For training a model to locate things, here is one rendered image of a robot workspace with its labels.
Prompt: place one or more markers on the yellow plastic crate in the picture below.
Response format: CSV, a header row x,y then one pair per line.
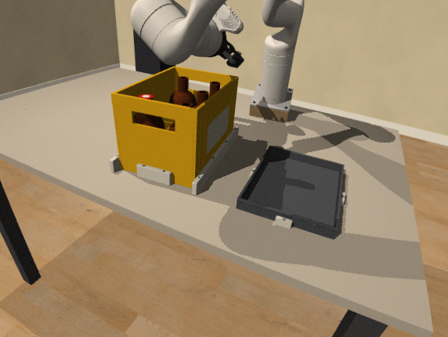
x,y
199,132

